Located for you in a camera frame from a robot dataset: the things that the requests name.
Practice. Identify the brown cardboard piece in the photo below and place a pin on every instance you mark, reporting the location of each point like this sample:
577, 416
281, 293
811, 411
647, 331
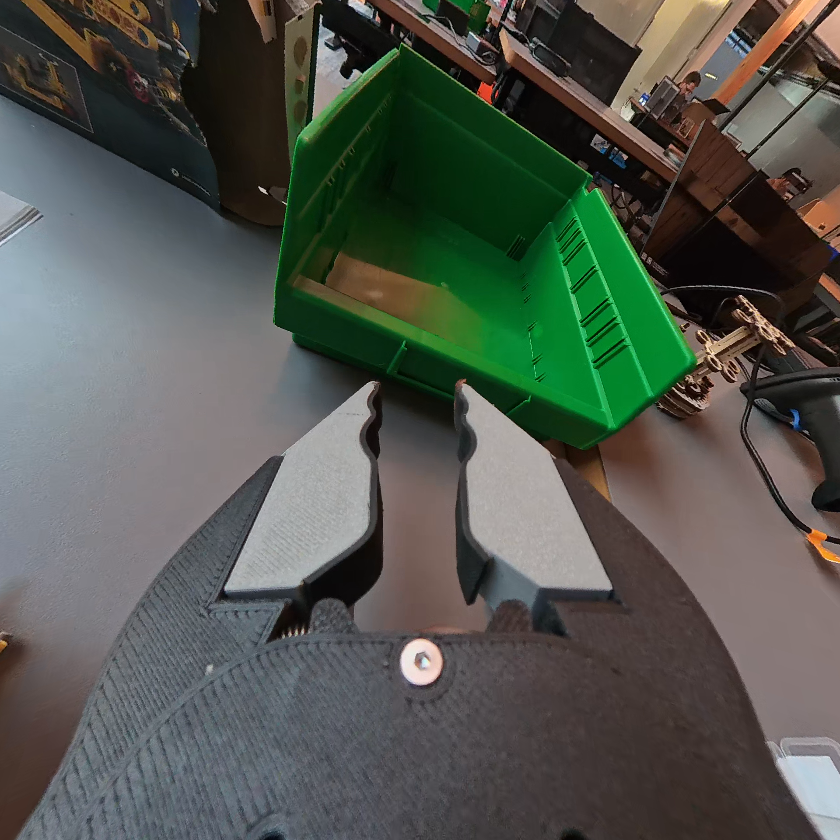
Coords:
581, 469

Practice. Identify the clear plastic box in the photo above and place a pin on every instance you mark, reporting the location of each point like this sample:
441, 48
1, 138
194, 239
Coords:
814, 787

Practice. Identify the black hand tool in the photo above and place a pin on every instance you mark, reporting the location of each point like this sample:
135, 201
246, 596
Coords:
820, 407

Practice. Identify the green plastic storage bin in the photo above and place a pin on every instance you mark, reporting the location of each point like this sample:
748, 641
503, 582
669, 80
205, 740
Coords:
459, 262

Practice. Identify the black monitor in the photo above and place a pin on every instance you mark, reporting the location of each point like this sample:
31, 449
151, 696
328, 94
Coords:
584, 46

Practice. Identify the grey power adapter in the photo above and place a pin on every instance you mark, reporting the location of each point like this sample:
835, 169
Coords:
479, 47

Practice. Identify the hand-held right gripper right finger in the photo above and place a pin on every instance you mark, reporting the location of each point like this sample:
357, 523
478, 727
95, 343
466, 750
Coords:
525, 512

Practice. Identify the dark toy set box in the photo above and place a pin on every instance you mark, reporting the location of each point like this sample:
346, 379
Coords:
131, 98

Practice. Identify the long wooden desk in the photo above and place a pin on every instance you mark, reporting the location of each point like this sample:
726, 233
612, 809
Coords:
433, 39

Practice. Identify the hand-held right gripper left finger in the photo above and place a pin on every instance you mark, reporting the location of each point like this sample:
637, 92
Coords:
308, 512

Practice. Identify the wooden gear model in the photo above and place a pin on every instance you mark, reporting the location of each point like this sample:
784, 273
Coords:
722, 348

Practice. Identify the instruction booklet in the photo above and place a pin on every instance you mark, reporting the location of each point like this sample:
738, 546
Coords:
13, 216

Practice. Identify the small green bin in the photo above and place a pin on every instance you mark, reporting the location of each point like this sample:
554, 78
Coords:
459, 6

